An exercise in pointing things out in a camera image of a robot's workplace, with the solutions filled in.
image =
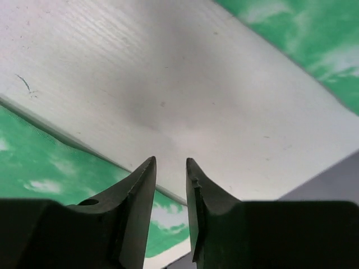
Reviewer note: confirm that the green tie-dye trousers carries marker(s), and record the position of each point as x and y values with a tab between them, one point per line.
262	94

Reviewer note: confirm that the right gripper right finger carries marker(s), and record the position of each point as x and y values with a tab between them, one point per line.
226	232

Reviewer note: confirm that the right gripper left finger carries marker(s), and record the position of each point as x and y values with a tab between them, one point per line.
107	230

